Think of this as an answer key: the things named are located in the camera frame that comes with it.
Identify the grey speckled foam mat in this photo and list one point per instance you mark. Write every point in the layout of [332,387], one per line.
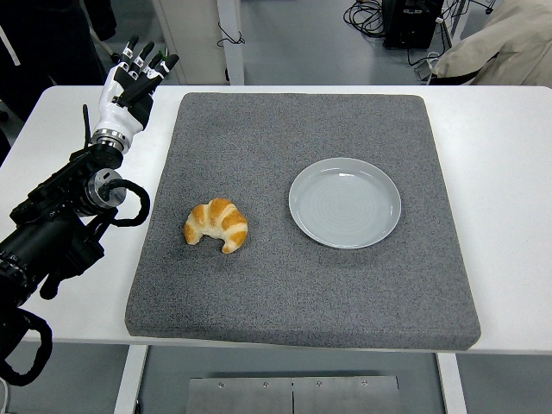
[259,284]

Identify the grey power strip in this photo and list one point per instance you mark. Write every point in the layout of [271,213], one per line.
[424,72]

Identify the beige cloth cover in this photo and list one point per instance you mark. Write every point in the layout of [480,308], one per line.
[509,47]

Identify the person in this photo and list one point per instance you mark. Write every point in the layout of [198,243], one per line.
[43,43]

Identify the white square column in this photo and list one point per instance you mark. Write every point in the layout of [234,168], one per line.
[235,64]

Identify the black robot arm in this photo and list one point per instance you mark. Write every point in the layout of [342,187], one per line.
[43,241]

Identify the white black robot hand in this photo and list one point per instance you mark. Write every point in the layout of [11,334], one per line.
[118,114]

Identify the black computer case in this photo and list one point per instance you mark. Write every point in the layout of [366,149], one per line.
[409,26]

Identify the white cabinet panel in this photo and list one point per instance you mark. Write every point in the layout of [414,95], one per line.
[190,34]

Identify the white chair base with caster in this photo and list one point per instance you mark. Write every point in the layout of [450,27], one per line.
[103,45]

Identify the grey round plate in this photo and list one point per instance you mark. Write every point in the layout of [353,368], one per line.
[345,207]

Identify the white table leg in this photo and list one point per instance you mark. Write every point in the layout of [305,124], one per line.
[453,384]
[129,379]

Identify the golden brown croissant bread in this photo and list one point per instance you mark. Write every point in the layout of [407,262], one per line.
[228,224]

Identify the white desk leg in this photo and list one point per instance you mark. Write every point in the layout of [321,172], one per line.
[458,21]

